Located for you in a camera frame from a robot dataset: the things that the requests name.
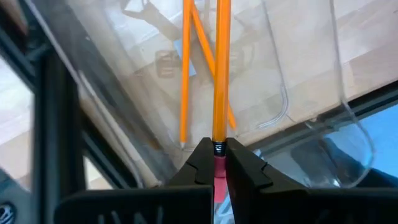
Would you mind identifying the yellow pencil pink eraser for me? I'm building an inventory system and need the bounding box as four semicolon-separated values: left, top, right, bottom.
179;0;193;144
189;0;238;131
211;0;233;203

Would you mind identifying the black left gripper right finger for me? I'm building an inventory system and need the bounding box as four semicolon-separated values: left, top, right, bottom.
226;138;307;224

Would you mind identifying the clear plastic bin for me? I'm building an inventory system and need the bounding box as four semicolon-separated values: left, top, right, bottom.
26;0;376;190

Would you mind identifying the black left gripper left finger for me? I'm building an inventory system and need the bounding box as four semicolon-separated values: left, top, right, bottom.
167;137;215;189

